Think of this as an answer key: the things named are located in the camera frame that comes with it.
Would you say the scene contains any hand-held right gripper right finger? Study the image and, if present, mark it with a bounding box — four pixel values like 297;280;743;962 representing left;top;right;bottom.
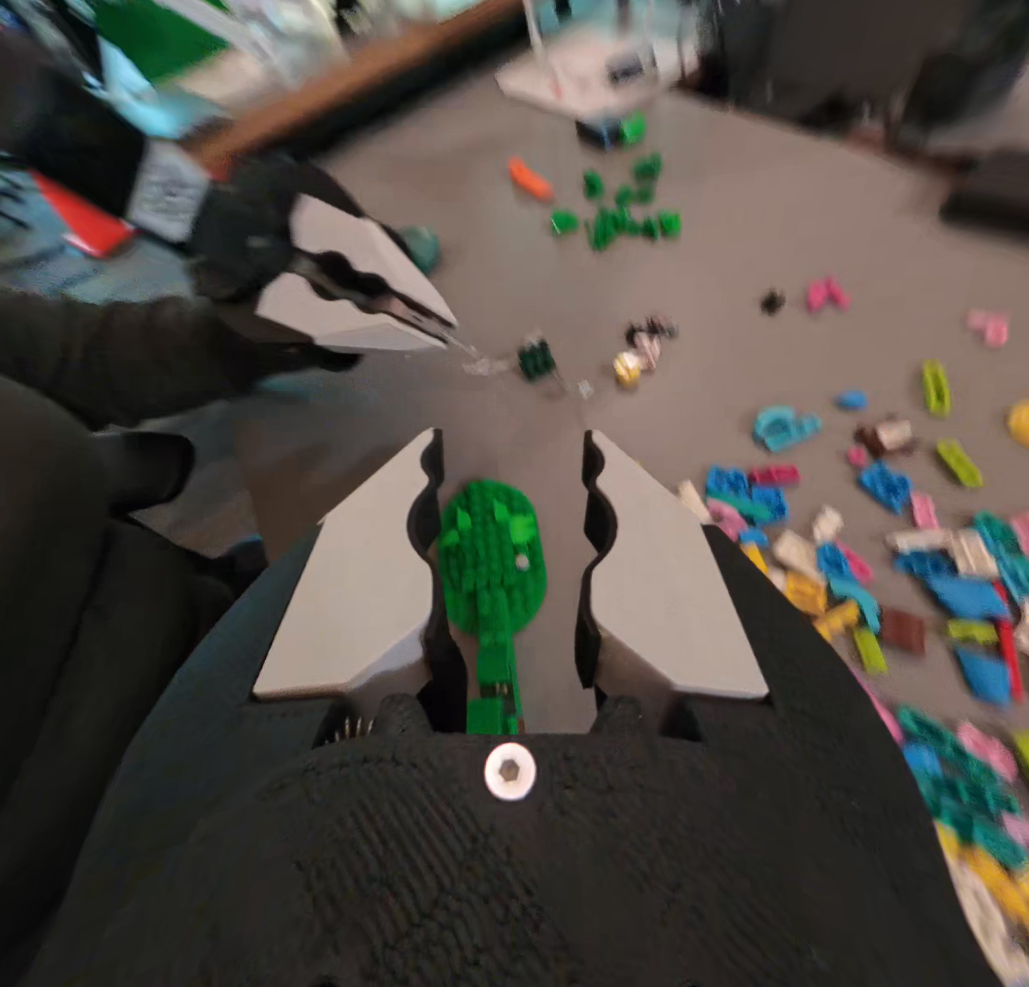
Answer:
573;429;771;708

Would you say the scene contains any green brick plant model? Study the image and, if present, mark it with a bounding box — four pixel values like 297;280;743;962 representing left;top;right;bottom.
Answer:
436;479;549;734

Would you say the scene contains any pile of colourful toy bricks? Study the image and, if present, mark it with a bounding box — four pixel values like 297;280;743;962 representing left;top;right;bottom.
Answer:
675;360;1029;987

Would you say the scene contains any clear curved plastic rod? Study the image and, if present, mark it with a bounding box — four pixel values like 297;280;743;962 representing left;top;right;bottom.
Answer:
438;331;596;401

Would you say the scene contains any person's left forearm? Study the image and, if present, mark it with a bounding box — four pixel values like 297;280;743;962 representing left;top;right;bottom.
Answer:
0;287;363;433

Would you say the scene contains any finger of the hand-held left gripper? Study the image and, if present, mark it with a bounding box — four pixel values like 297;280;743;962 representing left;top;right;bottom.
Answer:
253;267;451;355
288;191;459;329

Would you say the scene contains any grey desk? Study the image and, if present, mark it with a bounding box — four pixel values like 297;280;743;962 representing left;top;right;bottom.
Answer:
0;86;1029;987

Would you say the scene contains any group of green bricks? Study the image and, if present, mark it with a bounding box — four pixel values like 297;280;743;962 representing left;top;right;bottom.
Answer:
550;110;684;252

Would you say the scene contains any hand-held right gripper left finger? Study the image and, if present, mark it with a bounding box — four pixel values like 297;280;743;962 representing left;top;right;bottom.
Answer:
251;428;469;710

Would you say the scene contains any orange brick separator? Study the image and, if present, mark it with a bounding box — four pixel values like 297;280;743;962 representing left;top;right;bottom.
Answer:
508;157;556;202

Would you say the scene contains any orange flat block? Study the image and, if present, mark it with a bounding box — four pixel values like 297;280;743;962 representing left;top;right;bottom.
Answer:
32;170;133;260

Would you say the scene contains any black rectangular case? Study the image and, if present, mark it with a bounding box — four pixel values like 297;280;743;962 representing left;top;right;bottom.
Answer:
941;154;1029;232

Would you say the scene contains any white round table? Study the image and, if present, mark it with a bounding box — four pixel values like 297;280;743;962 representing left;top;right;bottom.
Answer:
494;30;700;120

